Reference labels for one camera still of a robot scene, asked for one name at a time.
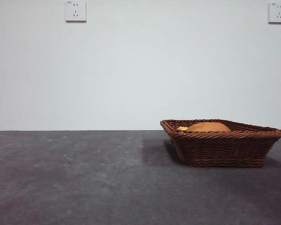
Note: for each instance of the brown potato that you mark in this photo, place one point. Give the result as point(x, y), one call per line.
point(208, 127)

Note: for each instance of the brown wicker basket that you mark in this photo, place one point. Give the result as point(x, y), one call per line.
point(220, 147)

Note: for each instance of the white wall socket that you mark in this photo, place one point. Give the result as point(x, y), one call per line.
point(276, 12)
point(76, 11)

